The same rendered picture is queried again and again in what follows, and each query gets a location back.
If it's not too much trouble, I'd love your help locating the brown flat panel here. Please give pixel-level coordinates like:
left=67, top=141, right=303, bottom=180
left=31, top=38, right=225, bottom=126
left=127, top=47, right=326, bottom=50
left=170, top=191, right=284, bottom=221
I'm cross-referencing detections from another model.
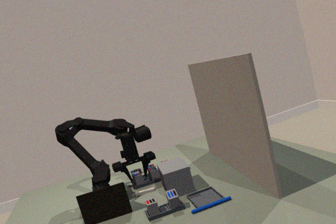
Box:
left=188, top=53, right=282, bottom=199

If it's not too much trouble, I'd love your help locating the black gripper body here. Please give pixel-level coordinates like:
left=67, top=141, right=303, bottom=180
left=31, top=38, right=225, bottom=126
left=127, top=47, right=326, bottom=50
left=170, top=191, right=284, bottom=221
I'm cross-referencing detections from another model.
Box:
left=112, top=145, right=156, bottom=172

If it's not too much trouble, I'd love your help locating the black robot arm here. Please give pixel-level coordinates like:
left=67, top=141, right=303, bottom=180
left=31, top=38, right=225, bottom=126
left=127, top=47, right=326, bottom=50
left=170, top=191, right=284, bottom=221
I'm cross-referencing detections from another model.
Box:
left=55, top=117, right=151, bottom=191

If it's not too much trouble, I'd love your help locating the blue rod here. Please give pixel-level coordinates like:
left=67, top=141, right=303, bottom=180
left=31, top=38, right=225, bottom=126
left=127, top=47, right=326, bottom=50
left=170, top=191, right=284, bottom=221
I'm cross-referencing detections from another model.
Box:
left=191, top=197, right=231, bottom=214

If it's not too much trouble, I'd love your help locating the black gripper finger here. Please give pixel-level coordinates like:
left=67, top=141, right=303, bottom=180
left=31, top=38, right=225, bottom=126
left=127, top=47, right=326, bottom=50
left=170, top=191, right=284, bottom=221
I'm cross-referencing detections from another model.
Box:
left=121, top=168, right=133, bottom=182
left=141, top=161, right=150, bottom=177

